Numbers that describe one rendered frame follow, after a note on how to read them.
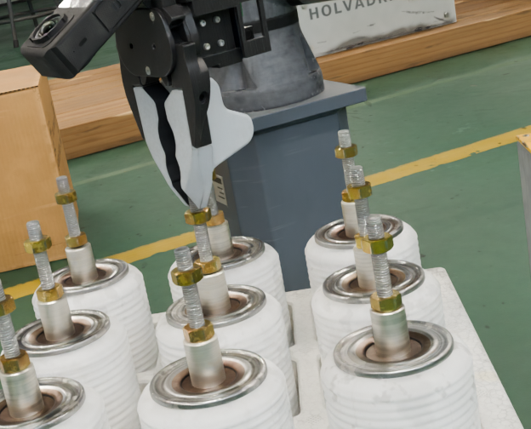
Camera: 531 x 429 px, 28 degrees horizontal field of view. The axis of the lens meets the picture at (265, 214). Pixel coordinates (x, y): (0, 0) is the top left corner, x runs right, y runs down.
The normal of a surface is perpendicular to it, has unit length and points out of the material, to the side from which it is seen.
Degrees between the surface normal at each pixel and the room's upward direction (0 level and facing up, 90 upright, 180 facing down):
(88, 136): 90
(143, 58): 90
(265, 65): 73
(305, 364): 0
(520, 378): 0
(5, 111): 90
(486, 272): 0
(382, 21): 90
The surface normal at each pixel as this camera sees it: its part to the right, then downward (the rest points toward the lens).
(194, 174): -0.19, 0.69
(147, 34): -0.78, 0.31
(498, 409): -0.17, -0.94
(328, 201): 0.43, 0.19
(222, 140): 0.61, 0.15
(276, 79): 0.19, -0.05
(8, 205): 0.17, 0.25
